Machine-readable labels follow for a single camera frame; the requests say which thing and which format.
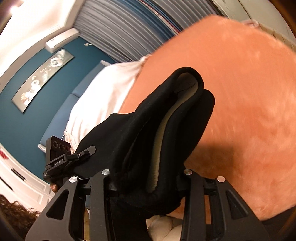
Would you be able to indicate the framed wall picture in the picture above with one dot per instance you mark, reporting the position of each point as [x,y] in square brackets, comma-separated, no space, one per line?
[30,88]

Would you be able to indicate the black camera box left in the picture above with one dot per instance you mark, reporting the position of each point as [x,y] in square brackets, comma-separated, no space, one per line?
[55,147]

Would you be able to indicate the black pants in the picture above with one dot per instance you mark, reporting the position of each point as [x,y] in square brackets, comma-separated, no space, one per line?
[145,151]

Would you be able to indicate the white air conditioner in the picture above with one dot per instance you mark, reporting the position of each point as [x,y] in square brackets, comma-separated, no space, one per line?
[62,39]

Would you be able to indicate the grey striped curtain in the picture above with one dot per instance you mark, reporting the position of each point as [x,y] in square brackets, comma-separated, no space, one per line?
[128,30]

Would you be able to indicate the blue padded headboard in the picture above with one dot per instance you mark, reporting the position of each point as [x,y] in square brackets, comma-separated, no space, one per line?
[58,123]

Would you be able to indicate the white duvet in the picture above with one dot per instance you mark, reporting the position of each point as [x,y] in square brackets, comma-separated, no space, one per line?
[104,95]

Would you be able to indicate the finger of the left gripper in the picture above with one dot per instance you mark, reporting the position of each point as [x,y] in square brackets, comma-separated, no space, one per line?
[87,153]

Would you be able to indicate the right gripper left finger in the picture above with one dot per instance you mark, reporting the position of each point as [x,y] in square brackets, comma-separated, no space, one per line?
[63,217]

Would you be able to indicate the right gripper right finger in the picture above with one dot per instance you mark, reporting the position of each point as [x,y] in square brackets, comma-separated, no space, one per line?
[215,211]

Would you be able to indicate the orange velvet bed cover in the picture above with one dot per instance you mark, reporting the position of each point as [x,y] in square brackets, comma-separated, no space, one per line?
[250,138]

